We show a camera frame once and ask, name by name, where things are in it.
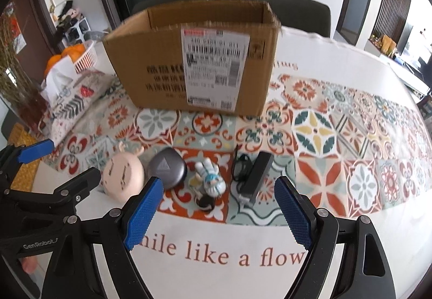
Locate cluttered white shelf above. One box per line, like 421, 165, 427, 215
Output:
50, 0, 90, 46

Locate pink round toy head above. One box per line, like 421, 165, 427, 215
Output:
103, 145, 149, 199

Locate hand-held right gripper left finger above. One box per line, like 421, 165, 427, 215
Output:
40, 176, 164, 299

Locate yellow boxes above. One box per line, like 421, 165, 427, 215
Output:
381, 36, 397, 55

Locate orange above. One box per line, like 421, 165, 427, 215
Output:
62, 44, 86, 61
45, 54, 65, 78

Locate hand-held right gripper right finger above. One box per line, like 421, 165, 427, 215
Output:
274, 176, 397, 299

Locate brown cardboard box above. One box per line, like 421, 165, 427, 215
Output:
102, 0, 282, 116

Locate brown wooden door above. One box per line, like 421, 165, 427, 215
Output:
0, 0, 51, 83

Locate grey earbud case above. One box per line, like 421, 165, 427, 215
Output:
147, 147, 188, 190

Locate white sideboard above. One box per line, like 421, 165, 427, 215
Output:
364, 39, 429, 97

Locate small white blue figurine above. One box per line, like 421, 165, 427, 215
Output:
188, 160, 226, 210

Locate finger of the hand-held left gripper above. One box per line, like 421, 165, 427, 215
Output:
0, 139, 55, 190
10, 167, 102, 216

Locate white plastic fruit basket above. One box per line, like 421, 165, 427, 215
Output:
72, 40, 98, 74

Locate floral fabric tissue cover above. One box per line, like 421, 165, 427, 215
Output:
39, 71, 117, 146

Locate glass vase with dried flowers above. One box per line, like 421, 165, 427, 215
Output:
0, 25, 38, 107

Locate dark grey chair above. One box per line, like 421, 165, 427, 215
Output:
255, 0, 331, 38
0, 106, 14, 137

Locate yellow woven box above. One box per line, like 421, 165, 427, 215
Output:
7, 123, 39, 192

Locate person's left hand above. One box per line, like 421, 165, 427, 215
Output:
20, 257, 39, 274

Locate black television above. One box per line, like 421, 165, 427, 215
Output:
398, 22, 414, 53

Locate white tissue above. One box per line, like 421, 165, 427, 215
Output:
40, 58, 83, 100

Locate white patterned tablecloth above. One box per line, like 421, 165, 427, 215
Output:
7, 25, 432, 299

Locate plain black adapter with cable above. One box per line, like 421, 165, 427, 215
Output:
232, 145, 275, 207

